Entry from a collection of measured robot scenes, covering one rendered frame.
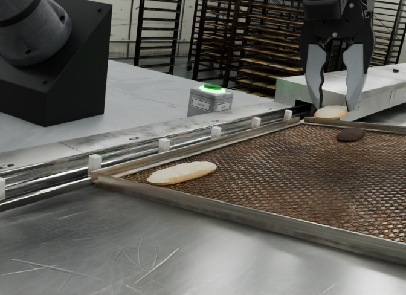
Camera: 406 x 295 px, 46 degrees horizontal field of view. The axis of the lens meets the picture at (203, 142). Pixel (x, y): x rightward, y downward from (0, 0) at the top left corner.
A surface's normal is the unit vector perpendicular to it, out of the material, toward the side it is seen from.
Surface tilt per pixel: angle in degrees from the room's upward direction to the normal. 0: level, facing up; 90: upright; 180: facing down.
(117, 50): 90
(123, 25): 90
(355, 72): 88
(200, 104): 90
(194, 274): 10
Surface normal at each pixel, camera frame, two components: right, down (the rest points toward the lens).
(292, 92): -0.60, 0.16
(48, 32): 0.66, 0.23
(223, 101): 0.79, 0.29
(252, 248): 0.00, -0.98
